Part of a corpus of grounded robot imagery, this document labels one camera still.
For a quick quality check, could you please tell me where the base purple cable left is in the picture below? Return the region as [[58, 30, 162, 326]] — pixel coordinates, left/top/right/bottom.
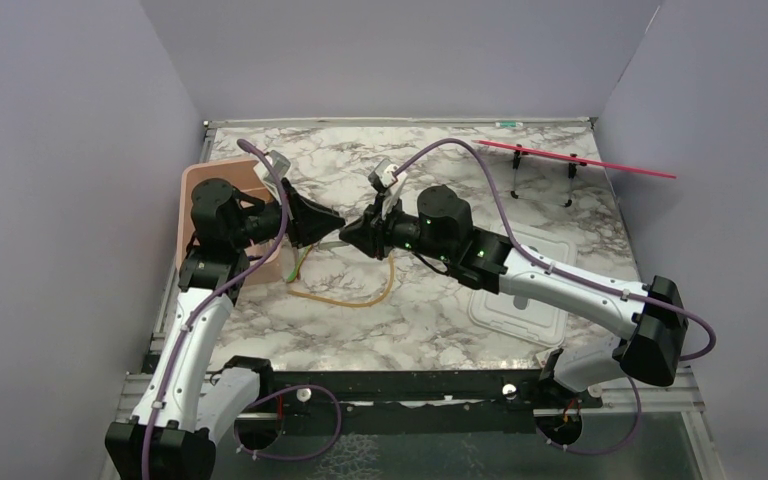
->
[[232, 384, 344, 464]]

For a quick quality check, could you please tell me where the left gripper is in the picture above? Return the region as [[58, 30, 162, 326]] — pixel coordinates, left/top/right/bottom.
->
[[230, 177, 346, 249]]

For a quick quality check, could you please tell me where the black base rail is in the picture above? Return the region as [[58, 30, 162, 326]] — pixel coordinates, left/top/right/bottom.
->
[[198, 357, 582, 443]]

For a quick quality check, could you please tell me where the pink plastic bin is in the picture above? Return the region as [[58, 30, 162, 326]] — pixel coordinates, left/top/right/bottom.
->
[[175, 155, 292, 287]]

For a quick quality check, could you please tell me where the white clay pipe triangle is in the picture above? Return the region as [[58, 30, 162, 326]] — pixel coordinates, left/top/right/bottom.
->
[[315, 240, 350, 251]]

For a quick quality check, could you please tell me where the amber rubber tubing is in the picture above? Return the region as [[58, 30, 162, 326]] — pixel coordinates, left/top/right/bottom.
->
[[285, 256, 396, 309]]

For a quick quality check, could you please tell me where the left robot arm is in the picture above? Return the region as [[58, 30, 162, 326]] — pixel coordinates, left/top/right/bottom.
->
[[105, 178, 345, 479]]

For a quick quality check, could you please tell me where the clear plastic lid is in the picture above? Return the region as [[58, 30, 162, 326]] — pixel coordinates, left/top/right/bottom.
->
[[468, 221, 577, 349]]

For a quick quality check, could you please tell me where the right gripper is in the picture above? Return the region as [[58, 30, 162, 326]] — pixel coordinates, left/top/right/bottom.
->
[[341, 191, 454, 263]]

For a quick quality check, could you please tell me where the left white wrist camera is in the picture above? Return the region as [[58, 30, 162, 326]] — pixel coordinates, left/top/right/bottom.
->
[[259, 150, 293, 198]]

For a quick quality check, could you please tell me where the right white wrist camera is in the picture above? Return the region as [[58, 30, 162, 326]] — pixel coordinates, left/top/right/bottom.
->
[[367, 159, 408, 219]]

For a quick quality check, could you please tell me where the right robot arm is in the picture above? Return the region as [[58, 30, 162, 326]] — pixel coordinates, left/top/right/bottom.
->
[[339, 186, 688, 407]]

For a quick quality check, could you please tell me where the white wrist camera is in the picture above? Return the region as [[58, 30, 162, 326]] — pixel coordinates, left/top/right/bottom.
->
[[259, 150, 293, 198], [367, 159, 408, 219]]

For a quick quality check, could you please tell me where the red-edged glass shelf stand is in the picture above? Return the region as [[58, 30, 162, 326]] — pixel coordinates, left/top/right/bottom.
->
[[475, 140, 677, 207]]

